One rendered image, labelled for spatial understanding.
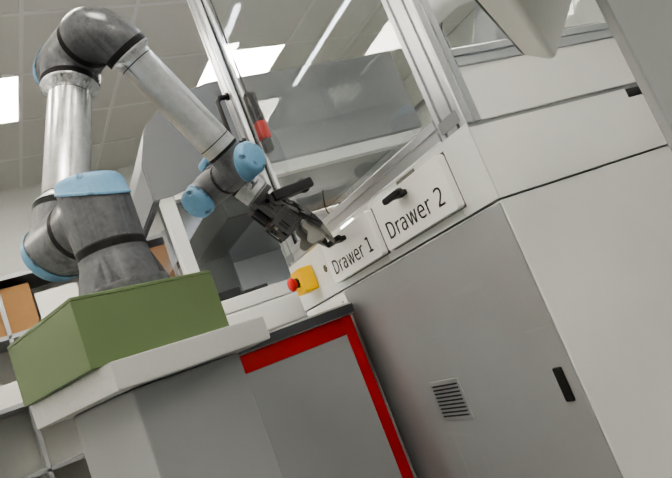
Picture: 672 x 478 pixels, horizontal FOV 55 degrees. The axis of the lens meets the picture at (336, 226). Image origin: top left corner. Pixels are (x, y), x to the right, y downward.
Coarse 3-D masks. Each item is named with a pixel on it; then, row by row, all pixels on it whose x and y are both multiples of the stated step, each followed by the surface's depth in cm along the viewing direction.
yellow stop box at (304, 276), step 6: (300, 270) 186; (306, 270) 186; (312, 270) 187; (294, 276) 189; (300, 276) 186; (306, 276) 186; (312, 276) 187; (300, 282) 186; (306, 282) 185; (312, 282) 186; (300, 288) 188; (306, 288) 185; (312, 288) 186; (300, 294) 189
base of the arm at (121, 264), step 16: (112, 240) 104; (128, 240) 105; (144, 240) 109; (80, 256) 104; (96, 256) 103; (112, 256) 103; (128, 256) 103; (144, 256) 105; (80, 272) 104; (96, 272) 102; (112, 272) 102; (128, 272) 102; (144, 272) 103; (160, 272) 105; (80, 288) 103; (96, 288) 101; (112, 288) 100
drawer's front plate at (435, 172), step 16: (432, 160) 122; (416, 176) 128; (432, 176) 124; (448, 176) 121; (416, 192) 129; (432, 192) 125; (448, 192) 121; (384, 208) 142; (400, 208) 136; (416, 208) 131; (432, 208) 126; (448, 208) 122; (384, 224) 143; (400, 224) 138; (416, 224) 132; (432, 224) 128; (400, 240) 139
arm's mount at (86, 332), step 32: (128, 288) 95; (160, 288) 99; (192, 288) 103; (64, 320) 90; (96, 320) 90; (128, 320) 93; (160, 320) 97; (192, 320) 101; (224, 320) 105; (32, 352) 98; (64, 352) 91; (96, 352) 88; (128, 352) 91; (32, 384) 99; (64, 384) 92
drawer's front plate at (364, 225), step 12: (360, 216) 151; (372, 216) 149; (348, 228) 157; (360, 228) 152; (372, 228) 148; (348, 240) 159; (360, 240) 154; (372, 240) 149; (324, 252) 173; (336, 252) 167; (348, 252) 161; (360, 252) 155; (372, 252) 150; (384, 252) 147; (336, 264) 168; (348, 264) 162; (360, 264) 157; (336, 276) 170; (348, 276) 165
